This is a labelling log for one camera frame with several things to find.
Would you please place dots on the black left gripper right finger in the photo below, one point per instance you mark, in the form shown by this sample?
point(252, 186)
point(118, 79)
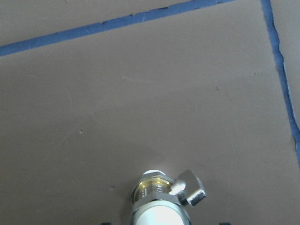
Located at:
point(224, 223)

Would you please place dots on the white PPR brass valve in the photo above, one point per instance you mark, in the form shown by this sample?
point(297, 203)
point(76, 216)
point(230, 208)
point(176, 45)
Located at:
point(159, 200)

